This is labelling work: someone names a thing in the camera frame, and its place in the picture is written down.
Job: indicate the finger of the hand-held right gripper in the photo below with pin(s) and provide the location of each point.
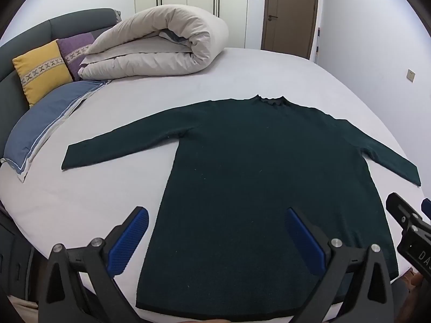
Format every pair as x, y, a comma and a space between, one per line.
399, 208
426, 206

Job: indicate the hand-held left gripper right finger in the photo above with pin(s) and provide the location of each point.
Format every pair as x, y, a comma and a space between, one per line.
304, 245

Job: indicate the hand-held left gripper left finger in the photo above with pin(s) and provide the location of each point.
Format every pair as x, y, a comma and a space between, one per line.
129, 242

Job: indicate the dark green sweater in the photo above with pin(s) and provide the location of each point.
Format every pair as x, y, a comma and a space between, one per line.
262, 175

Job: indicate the dark bedside cabinet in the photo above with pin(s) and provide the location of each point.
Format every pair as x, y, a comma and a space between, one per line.
13, 252

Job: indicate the blue pillow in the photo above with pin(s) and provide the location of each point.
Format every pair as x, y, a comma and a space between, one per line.
43, 121

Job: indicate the bed with white sheet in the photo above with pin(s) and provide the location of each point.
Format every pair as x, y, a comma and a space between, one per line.
269, 74

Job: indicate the yellow cushion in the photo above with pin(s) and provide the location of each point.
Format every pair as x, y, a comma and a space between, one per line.
42, 70

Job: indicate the purple cushion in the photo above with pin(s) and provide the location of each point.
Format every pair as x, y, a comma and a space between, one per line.
75, 48

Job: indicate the rolled beige duvet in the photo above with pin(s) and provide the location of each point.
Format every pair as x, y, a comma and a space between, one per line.
151, 40

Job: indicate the brown door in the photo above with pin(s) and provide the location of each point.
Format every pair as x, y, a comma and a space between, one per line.
289, 13

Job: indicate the grey bed headboard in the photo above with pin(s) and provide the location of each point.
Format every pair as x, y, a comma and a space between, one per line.
67, 23

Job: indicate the wall switch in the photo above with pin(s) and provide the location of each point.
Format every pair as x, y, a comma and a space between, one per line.
410, 75

